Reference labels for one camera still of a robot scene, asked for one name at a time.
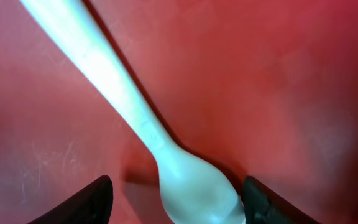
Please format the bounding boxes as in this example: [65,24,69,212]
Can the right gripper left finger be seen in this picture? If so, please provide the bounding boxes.
[29,175,113,224]

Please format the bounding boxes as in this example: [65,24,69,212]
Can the white plastic spoon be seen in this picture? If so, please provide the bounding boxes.
[21,0,246,224]

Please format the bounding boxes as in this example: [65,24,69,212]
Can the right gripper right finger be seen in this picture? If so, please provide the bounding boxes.
[242,176,319,224]

